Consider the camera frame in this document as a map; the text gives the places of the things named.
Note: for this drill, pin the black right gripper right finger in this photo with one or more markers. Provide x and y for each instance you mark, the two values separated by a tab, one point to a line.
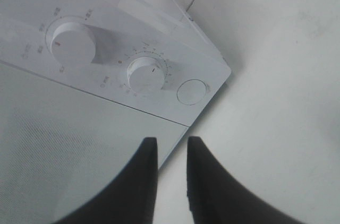
217	197

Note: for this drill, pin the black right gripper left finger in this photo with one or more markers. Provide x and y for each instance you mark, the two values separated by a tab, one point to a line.
130	197

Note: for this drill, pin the white microwave door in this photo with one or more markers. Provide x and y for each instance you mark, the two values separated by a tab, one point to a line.
61	146

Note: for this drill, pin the white lower timer knob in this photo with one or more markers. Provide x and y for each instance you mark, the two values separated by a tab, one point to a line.
145	75

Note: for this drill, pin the white upper power knob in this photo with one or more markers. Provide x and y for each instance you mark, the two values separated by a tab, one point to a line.
73	44

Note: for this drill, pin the white microwave oven body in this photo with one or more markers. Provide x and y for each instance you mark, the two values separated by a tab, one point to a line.
124	30

